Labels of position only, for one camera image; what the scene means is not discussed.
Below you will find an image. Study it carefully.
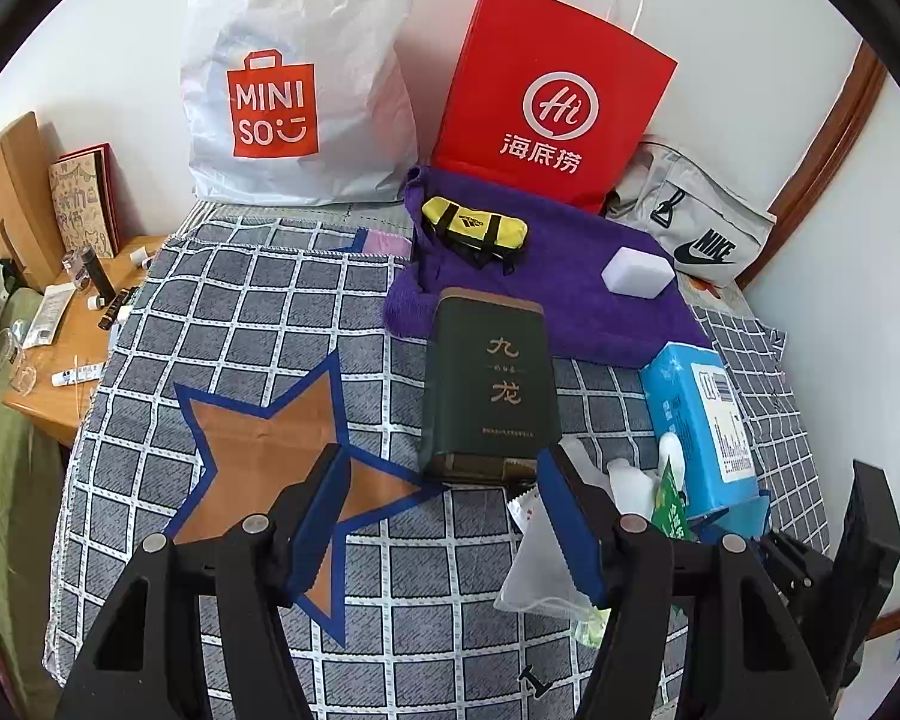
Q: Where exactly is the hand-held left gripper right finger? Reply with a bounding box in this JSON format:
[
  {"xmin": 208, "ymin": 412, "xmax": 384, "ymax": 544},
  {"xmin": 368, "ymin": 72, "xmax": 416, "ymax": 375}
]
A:
[{"xmin": 536, "ymin": 448, "xmax": 845, "ymax": 720}]

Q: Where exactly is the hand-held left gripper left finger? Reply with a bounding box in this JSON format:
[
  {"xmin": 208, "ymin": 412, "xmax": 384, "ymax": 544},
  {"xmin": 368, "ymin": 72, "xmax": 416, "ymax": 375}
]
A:
[{"xmin": 54, "ymin": 444, "xmax": 353, "ymax": 720}]

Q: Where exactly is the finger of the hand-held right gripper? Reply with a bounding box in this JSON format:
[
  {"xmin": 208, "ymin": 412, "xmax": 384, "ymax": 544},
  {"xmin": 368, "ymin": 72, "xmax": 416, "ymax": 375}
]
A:
[
  {"xmin": 831, "ymin": 460, "xmax": 900, "ymax": 672},
  {"xmin": 754, "ymin": 531, "xmax": 833, "ymax": 620}
]

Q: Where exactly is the translucent plastic bag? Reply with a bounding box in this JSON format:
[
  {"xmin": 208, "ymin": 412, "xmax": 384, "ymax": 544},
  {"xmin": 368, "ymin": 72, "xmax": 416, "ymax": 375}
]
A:
[{"xmin": 493, "ymin": 506, "xmax": 608, "ymax": 616}]

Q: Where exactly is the green sachet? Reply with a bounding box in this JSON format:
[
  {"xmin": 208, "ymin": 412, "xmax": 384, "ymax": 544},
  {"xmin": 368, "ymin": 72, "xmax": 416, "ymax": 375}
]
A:
[{"xmin": 654, "ymin": 461, "xmax": 697, "ymax": 542}]

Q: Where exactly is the white sachet with red print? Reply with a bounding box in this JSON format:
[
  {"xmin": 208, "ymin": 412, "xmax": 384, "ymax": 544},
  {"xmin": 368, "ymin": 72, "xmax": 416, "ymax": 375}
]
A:
[{"xmin": 506, "ymin": 486, "xmax": 550, "ymax": 541}]

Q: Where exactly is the white crumpled wrapper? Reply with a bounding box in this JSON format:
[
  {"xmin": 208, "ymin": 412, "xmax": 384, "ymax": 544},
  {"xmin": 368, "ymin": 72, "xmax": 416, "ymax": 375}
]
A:
[{"xmin": 559, "ymin": 435, "xmax": 610, "ymax": 496}]

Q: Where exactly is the dark green tin box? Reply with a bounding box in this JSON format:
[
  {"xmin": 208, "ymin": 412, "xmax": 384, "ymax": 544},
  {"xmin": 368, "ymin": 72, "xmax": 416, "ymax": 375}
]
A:
[{"xmin": 418, "ymin": 287, "xmax": 556, "ymax": 482}]

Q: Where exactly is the blue tissue pack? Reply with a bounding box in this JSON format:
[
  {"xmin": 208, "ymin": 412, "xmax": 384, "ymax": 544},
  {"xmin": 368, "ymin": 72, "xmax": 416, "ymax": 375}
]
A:
[{"xmin": 640, "ymin": 341, "xmax": 758, "ymax": 518}]

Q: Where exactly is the grey checked star blanket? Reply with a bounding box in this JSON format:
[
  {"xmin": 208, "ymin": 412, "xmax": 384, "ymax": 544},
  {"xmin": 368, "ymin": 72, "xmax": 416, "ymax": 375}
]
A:
[{"xmin": 45, "ymin": 221, "xmax": 833, "ymax": 720}]

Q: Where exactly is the purple towel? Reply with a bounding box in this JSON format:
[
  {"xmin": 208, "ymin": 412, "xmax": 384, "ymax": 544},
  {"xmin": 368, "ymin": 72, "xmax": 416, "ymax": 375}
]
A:
[{"xmin": 382, "ymin": 163, "xmax": 710, "ymax": 370}]

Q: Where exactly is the white sponge block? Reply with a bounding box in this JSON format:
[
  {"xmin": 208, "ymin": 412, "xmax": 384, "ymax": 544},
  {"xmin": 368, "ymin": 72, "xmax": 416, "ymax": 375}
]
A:
[{"xmin": 602, "ymin": 246, "xmax": 676, "ymax": 301}]

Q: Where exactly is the small printed white tube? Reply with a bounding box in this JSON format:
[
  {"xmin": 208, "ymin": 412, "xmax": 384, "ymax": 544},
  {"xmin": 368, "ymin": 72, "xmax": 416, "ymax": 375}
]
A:
[{"xmin": 51, "ymin": 362, "xmax": 107, "ymax": 389}]

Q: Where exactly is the wooden nightstand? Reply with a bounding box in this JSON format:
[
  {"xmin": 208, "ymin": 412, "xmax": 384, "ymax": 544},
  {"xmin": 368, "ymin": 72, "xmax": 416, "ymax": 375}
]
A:
[{"xmin": 1, "ymin": 235, "xmax": 173, "ymax": 451}]

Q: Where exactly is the light checked bedsheet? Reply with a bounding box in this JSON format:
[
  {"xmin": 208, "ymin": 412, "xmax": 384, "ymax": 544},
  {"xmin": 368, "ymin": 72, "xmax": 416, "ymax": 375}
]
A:
[{"xmin": 172, "ymin": 199, "xmax": 792, "ymax": 428}]

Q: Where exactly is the yellow mini duffel pouch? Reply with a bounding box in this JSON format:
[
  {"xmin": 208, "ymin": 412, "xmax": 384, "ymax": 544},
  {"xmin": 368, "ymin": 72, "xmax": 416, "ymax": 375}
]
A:
[{"xmin": 420, "ymin": 195, "xmax": 532, "ymax": 275}]

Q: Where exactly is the black cosmetic tube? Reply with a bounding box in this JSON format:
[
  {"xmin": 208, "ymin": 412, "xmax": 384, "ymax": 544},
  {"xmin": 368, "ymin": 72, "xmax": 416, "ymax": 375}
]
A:
[{"xmin": 82, "ymin": 244, "xmax": 119, "ymax": 302}]

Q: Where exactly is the white cream tube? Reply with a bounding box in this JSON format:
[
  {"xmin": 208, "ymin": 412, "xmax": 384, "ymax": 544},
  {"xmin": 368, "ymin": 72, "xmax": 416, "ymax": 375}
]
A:
[{"xmin": 21, "ymin": 289, "xmax": 74, "ymax": 350}]

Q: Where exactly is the grey sports bag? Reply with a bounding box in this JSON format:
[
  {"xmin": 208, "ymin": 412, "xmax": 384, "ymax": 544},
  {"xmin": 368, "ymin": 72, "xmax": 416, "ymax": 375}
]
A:
[{"xmin": 604, "ymin": 136, "xmax": 779, "ymax": 287}]

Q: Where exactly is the small clear box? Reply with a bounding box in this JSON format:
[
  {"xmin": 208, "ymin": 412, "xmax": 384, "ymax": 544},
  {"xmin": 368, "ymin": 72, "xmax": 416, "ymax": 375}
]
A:
[{"xmin": 61, "ymin": 251, "xmax": 95, "ymax": 291}]

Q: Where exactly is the clear glass cup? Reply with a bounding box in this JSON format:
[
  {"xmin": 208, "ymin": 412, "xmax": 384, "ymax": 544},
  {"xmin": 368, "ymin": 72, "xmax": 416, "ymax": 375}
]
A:
[{"xmin": 0, "ymin": 321, "xmax": 40, "ymax": 393}]

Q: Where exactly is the red book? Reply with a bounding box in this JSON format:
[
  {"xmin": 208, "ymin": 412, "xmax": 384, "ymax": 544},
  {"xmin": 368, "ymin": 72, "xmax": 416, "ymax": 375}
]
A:
[{"xmin": 82, "ymin": 142, "xmax": 121, "ymax": 241}]

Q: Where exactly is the doodle cover notebook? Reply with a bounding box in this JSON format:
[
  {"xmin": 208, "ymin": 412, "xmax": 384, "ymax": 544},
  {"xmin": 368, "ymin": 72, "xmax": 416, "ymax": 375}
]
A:
[{"xmin": 48, "ymin": 150, "xmax": 121, "ymax": 257}]

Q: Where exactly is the wooden board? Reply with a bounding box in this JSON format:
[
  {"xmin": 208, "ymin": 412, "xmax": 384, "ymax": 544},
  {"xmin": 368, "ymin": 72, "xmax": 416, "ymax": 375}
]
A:
[{"xmin": 0, "ymin": 111, "xmax": 65, "ymax": 293}]

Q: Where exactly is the white plastic shopping bag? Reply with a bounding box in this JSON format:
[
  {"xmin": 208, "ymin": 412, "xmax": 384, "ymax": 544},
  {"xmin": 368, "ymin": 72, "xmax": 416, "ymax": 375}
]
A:
[{"xmin": 180, "ymin": 0, "xmax": 427, "ymax": 205}]

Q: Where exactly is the red paper bag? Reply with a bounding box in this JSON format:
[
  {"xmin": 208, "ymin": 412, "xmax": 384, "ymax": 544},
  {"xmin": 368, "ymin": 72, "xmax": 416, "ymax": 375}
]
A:
[{"xmin": 430, "ymin": 0, "xmax": 678, "ymax": 215}]

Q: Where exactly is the brown wooden door frame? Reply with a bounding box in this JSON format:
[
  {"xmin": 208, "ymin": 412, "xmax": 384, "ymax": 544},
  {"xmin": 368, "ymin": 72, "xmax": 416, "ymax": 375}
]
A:
[{"xmin": 735, "ymin": 37, "xmax": 890, "ymax": 293}]

